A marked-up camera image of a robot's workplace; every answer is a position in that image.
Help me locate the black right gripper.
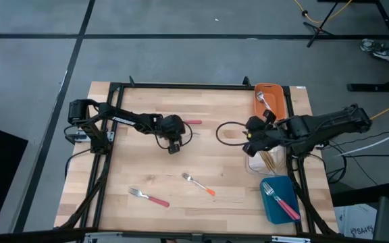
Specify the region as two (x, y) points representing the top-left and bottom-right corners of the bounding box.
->
(241, 109), (283, 158)

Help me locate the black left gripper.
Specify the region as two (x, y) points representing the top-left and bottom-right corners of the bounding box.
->
(153, 113), (187, 155)

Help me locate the clear plastic bin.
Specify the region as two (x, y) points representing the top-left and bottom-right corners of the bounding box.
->
(244, 143), (293, 177)

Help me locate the orange plastic bin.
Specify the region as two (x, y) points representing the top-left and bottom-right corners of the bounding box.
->
(253, 82), (286, 122)

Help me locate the blue plastic bin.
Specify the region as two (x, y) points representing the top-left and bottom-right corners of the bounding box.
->
(260, 175), (302, 225)

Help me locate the black tripod stand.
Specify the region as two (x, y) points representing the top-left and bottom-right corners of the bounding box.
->
(302, 0), (340, 49)

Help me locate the white cardboard box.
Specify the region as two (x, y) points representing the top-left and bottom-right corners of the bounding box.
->
(334, 203), (380, 241)

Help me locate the person's shoe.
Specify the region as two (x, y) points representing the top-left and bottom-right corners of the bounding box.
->
(371, 49), (389, 63)
(359, 38), (384, 53)

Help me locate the black crossbeam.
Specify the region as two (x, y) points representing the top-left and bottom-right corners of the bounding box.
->
(0, 227), (389, 243)

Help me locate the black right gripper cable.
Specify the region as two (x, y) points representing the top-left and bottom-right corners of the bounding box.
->
(215, 121), (249, 146)

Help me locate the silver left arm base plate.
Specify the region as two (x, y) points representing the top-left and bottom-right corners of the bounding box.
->
(74, 130), (115, 143)

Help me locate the black desk leg frame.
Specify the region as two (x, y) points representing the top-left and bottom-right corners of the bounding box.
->
(346, 0), (389, 92)

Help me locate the white cable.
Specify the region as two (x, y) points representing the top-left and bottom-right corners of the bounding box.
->
(334, 124), (389, 158)

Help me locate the thin black cable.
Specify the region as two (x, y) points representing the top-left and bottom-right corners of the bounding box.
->
(341, 153), (389, 159)

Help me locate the yellow cord with black plug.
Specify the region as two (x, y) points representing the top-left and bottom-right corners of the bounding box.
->
(292, 0), (353, 24)

